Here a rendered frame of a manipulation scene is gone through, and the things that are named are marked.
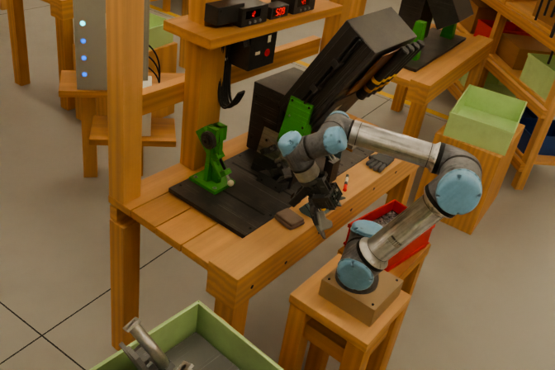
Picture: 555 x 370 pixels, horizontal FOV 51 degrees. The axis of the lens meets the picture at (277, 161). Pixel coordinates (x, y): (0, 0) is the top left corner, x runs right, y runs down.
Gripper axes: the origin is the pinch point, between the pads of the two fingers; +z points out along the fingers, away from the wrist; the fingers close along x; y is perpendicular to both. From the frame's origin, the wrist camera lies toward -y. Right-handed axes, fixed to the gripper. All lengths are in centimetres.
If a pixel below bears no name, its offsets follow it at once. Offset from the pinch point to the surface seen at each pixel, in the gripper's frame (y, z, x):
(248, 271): -32.2, 7.4, -14.2
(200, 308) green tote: -29.0, -4.8, -39.6
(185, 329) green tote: -34, -1, -45
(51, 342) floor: -157, 32, -37
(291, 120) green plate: -38, -8, 55
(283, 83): -49, -15, 77
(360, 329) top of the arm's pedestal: 1.3, 33.8, -16.4
